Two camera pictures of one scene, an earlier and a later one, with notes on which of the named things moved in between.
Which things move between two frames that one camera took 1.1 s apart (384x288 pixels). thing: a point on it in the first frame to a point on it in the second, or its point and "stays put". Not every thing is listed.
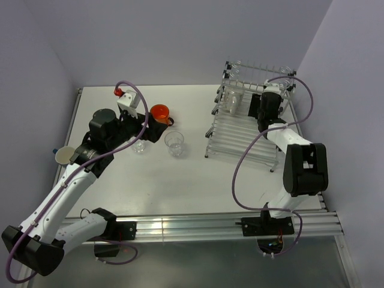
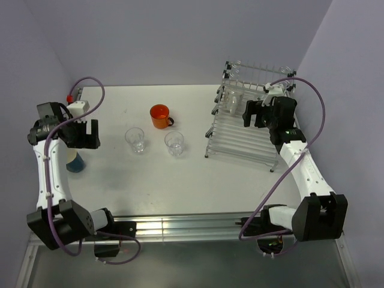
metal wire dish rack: (231, 134) stays put
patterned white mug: (233, 98) stays put
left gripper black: (154, 129) to (87, 141)
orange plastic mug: (160, 113) stays put
